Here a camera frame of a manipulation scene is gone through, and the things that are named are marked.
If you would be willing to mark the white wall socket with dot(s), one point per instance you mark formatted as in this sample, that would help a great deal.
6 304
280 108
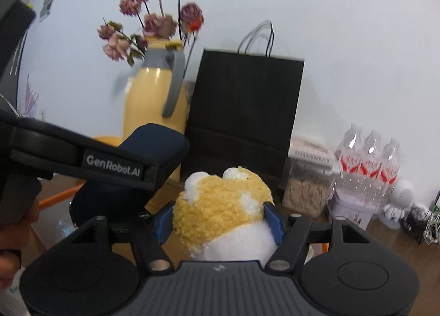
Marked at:
42 113

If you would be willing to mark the clear food container white lid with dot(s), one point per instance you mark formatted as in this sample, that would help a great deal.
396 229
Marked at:
306 185

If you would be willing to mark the yellow thermos jug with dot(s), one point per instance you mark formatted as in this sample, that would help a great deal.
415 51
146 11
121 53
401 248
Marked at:
151 102

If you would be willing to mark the yellow mug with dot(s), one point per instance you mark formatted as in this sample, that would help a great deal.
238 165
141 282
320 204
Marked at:
106 140

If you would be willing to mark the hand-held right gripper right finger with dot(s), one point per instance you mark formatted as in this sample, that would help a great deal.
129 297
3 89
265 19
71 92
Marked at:
275 224

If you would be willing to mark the white printed tin box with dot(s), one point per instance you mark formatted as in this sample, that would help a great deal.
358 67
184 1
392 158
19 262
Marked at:
350 209

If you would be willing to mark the wall poster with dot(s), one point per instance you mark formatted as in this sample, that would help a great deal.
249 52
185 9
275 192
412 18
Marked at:
49 3

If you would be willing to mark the black paper bag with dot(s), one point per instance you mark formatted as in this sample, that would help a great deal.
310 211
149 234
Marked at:
244 102

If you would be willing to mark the dried pink rose bouquet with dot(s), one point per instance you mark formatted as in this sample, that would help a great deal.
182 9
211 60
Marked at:
158 25

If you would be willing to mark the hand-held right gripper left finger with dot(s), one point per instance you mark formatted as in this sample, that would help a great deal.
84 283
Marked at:
164 224

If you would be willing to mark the person's left hand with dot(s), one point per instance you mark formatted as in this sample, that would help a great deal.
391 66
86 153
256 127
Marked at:
13 238

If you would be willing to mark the white robot-shaped speaker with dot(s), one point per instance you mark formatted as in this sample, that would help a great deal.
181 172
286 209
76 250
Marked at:
398 199

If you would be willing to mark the yellow white plush hamster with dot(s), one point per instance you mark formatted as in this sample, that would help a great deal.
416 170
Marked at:
216 209

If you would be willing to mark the grey cabinet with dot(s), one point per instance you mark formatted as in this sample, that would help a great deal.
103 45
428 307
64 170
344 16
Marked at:
13 44

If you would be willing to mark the red cardboard box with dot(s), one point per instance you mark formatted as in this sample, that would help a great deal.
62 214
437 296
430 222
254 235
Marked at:
55 199

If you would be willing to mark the navy zip case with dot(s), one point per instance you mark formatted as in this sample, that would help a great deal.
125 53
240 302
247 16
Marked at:
154 140

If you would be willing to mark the purple wall decal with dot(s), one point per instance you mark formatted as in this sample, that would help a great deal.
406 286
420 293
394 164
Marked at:
31 99

